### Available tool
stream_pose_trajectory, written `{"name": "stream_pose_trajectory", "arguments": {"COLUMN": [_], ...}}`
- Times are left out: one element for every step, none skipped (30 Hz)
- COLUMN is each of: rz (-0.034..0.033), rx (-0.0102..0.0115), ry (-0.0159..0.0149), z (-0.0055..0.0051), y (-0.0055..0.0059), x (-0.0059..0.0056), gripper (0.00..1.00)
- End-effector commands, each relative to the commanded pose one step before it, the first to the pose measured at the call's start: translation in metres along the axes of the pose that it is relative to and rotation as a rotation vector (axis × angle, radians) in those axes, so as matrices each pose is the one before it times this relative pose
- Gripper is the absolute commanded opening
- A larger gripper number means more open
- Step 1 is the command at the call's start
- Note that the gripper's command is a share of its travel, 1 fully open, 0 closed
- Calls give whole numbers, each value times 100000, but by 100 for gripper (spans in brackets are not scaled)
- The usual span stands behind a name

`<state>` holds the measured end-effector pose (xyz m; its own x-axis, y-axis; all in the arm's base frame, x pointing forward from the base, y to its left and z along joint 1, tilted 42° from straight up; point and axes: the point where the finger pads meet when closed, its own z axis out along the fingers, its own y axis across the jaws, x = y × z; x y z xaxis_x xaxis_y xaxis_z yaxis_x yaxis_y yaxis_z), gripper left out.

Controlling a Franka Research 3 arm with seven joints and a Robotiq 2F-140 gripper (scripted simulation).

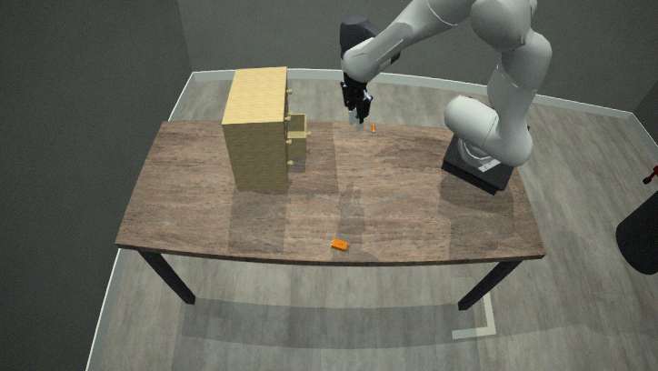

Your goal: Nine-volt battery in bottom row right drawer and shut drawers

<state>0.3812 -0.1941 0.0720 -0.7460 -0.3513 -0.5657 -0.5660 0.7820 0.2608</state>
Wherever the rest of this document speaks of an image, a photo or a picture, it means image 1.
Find light brown wooden chest of drawers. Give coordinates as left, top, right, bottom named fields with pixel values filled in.
left=222, top=66, right=288, bottom=190

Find orange nine-volt battery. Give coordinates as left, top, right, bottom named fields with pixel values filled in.
left=332, top=239, right=348, bottom=252

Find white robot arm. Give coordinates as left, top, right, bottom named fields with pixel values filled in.
left=340, top=0, right=553, bottom=172

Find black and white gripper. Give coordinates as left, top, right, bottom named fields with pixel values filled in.
left=340, top=72, right=373, bottom=131

